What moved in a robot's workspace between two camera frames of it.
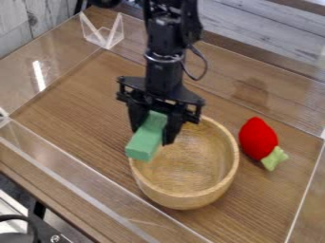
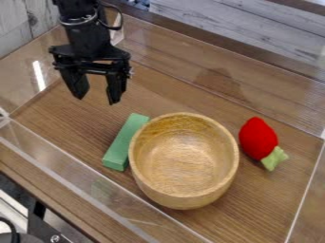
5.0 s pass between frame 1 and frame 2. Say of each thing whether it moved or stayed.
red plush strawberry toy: stayed
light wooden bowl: stayed
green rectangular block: moved
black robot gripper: moved
